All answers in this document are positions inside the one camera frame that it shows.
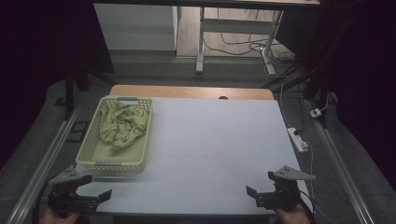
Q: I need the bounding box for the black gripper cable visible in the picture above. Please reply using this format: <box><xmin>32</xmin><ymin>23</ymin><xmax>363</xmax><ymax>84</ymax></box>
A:
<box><xmin>298</xmin><ymin>189</ymin><xmax>318</xmax><ymax>224</ymax></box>
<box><xmin>32</xmin><ymin>181</ymin><xmax>54</xmax><ymax>224</ymax></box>

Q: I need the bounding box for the white table cover sheet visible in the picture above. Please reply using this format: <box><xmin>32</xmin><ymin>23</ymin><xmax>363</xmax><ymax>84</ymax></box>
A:
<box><xmin>76</xmin><ymin>96</ymin><xmax>312</xmax><ymax>216</ymax></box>

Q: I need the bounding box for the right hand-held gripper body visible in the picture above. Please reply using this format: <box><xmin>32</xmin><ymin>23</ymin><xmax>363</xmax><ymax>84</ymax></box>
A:
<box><xmin>255</xmin><ymin>165</ymin><xmax>317</xmax><ymax>213</ymax></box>

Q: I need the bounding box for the pale yellow plastic basket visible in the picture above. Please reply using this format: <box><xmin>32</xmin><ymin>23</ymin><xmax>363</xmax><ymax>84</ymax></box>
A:
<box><xmin>75</xmin><ymin>96</ymin><xmax>154</xmax><ymax>174</ymax></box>

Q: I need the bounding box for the black stand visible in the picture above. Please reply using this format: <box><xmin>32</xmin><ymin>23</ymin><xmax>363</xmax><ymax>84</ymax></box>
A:
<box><xmin>261</xmin><ymin>12</ymin><xmax>353</xmax><ymax>130</ymax></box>
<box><xmin>63</xmin><ymin>62</ymin><xmax>110</xmax><ymax>121</ymax></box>

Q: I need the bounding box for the white cabinet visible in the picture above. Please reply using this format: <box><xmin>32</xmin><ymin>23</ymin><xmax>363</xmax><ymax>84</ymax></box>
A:
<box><xmin>92</xmin><ymin>3</ymin><xmax>179</xmax><ymax>52</ymax></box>

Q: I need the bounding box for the black floor frame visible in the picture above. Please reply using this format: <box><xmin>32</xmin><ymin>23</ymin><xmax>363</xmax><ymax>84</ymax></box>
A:
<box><xmin>65</xmin><ymin>120</ymin><xmax>91</xmax><ymax>144</ymax></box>

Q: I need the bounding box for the white cable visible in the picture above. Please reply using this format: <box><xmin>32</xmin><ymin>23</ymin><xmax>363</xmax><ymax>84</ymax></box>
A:
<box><xmin>306</xmin><ymin>142</ymin><xmax>339</xmax><ymax>224</ymax></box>

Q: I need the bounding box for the white power strip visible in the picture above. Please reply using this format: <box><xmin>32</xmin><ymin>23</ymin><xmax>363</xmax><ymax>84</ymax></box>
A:
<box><xmin>286</xmin><ymin>127</ymin><xmax>310</xmax><ymax>154</ymax></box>

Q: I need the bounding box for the person's left hand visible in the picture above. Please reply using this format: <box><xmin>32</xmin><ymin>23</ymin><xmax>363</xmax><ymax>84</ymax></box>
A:
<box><xmin>38</xmin><ymin>207</ymin><xmax>81</xmax><ymax>224</ymax></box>

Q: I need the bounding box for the black floor cable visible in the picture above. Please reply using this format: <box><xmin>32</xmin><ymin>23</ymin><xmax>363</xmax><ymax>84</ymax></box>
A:
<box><xmin>203</xmin><ymin>7</ymin><xmax>297</xmax><ymax>80</ymax></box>

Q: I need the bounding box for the metal floor rail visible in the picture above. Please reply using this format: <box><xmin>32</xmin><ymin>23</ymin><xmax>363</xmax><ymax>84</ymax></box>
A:
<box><xmin>5</xmin><ymin>105</ymin><xmax>82</xmax><ymax>224</ymax></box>
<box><xmin>305</xmin><ymin>98</ymin><xmax>376</xmax><ymax>224</ymax></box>

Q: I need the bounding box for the person's right hand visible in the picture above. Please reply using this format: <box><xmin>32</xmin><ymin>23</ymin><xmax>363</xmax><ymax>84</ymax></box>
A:
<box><xmin>273</xmin><ymin>203</ymin><xmax>313</xmax><ymax>224</ymax></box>

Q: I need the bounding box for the crumpled green cloth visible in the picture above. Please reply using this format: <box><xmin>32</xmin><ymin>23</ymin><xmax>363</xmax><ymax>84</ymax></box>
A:
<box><xmin>98</xmin><ymin>102</ymin><xmax>151</xmax><ymax>154</ymax></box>

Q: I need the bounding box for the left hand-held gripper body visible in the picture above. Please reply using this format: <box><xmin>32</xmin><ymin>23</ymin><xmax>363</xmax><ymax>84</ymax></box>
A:
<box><xmin>46</xmin><ymin>165</ymin><xmax>96</xmax><ymax>218</ymax></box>

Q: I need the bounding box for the white-legged desk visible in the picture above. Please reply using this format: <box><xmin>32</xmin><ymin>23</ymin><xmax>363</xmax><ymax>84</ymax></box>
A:
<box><xmin>92</xmin><ymin>0</ymin><xmax>321</xmax><ymax>77</ymax></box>

